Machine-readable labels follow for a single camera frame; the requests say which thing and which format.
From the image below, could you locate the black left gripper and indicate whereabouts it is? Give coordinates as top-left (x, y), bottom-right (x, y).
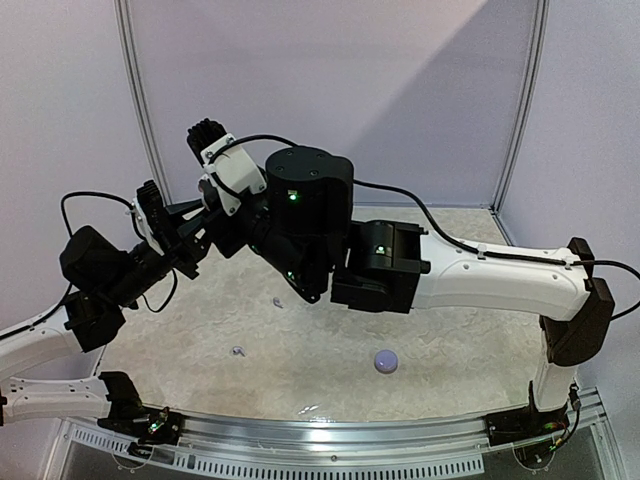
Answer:
top-left (103, 197), bottom-right (211, 307)

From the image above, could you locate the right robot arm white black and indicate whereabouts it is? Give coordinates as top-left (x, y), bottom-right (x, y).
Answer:
top-left (195, 136), bottom-right (614, 436)

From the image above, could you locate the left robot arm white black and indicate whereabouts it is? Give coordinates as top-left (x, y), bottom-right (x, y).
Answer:
top-left (1, 200), bottom-right (211, 434)

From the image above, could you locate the lavender earbud charging case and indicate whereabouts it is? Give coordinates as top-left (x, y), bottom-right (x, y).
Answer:
top-left (374, 349), bottom-right (399, 374)

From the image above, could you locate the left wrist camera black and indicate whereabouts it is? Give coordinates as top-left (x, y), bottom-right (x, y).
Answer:
top-left (133, 180), bottom-right (172, 256)

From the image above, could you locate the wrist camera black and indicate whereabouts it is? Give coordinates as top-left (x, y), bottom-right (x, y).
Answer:
top-left (187, 118), bottom-right (267, 217)
top-left (133, 180), bottom-right (172, 256)

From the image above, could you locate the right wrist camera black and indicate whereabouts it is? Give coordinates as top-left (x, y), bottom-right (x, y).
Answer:
top-left (187, 118), bottom-right (267, 217)

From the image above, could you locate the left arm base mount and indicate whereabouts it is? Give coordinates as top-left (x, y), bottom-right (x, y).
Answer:
top-left (97, 404), bottom-right (185, 445)

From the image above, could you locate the right aluminium corner post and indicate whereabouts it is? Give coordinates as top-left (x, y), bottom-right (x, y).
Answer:
top-left (490, 0), bottom-right (549, 216)

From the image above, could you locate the aluminium front rail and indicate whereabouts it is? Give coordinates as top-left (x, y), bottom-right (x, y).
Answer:
top-left (44, 389), bottom-right (625, 479)

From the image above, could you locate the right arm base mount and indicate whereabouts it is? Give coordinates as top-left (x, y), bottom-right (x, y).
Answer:
top-left (483, 397), bottom-right (581, 451)

